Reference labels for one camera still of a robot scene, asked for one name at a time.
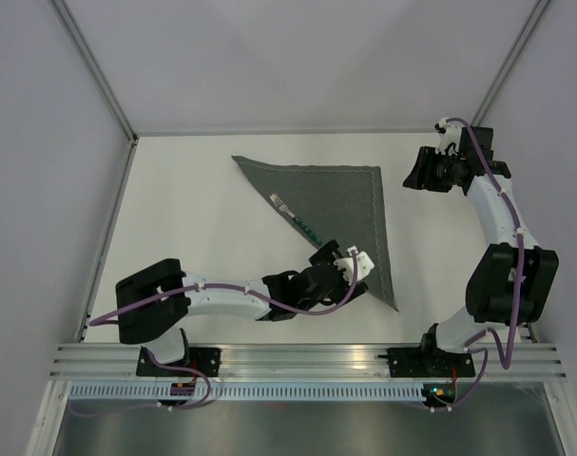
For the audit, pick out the right aluminium frame post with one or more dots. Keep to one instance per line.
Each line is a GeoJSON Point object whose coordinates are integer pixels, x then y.
{"type": "Point", "coordinates": [532, 22]}

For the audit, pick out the aluminium frame post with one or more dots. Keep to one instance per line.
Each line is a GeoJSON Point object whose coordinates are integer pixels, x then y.
{"type": "Point", "coordinates": [532, 22]}
{"type": "Point", "coordinates": [76, 36]}

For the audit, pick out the black mounting plate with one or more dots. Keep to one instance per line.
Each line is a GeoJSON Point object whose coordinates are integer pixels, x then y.
{"type": "Point", "coordinates": [206, 360]}
{"type": "Point", "coordinates": [412, 362]}

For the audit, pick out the white slotted cable duct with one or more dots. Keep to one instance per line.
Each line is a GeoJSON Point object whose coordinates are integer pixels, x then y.
{"type": "Point", "coordinates": [257, 391]}

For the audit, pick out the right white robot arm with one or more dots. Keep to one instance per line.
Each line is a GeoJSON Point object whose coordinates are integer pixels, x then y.
{"type": "Point", "coordinates": [510, 284]}

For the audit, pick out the fork with green handle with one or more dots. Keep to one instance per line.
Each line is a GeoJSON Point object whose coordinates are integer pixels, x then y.
{"type": "Point", "coordinates": [284, 209]}

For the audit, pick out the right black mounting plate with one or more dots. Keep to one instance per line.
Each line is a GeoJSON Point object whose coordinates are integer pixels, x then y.
{"type": "Point", "coordinates": [412, 362]}

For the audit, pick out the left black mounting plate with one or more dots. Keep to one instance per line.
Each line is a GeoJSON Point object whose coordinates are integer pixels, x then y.
{"type": "Point", "coordinates": [206, 360]}

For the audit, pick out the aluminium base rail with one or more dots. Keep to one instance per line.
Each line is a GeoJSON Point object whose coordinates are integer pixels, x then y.
{"type": "Point", "coordinates": [531, 362]}

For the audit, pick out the grey cloth napkin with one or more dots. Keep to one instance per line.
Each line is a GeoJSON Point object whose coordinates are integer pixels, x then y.
{"type": "Point", "coordinates": [344, 203]}

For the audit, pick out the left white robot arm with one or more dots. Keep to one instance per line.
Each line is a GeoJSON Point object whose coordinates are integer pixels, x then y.
{"type": "Point", "coordinates": [152, 302]}

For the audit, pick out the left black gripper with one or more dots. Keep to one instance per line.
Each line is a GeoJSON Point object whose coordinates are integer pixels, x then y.
{"type": "Point", "coordinates": [330, 253]}

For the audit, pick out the left aluminium frame post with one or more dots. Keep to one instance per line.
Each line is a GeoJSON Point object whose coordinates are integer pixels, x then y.
{"type": "Point", "coordinates": [76, 36]}

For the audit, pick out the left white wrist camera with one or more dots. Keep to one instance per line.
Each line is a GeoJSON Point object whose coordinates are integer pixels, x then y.
{"type": "Point", "coordinates": [357, 265]}

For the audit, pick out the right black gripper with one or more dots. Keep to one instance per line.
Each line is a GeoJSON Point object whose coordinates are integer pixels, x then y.
{"type": "Point", "coordinates": [427, 158]}

